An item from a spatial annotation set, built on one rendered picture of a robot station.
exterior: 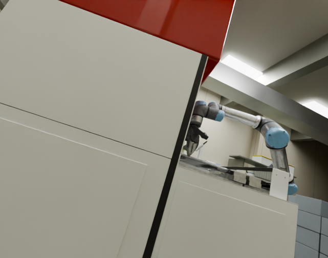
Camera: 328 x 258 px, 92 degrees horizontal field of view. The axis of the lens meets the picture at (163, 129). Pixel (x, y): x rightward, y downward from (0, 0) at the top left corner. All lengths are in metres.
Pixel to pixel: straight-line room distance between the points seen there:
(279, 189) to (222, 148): 4.13
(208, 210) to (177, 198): 0.14
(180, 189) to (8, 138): 0.59
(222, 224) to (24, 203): 0.68
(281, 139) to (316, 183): 6.89
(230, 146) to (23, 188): 5.03
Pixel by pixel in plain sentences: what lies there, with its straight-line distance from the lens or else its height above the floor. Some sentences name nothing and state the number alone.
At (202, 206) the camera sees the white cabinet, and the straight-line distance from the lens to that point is 0.75.
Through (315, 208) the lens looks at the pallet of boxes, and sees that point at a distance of 3.62.
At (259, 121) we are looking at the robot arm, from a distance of 1.24.
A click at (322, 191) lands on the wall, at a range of 8.24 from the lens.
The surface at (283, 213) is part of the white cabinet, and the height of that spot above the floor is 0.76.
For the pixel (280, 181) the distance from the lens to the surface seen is 1.02.
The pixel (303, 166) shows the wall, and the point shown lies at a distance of 7.49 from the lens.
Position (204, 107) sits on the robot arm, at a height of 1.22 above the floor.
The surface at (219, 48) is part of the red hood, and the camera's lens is 0.70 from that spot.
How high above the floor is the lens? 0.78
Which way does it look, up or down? 14 degrees up
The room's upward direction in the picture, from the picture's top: 18 degrees clockwise
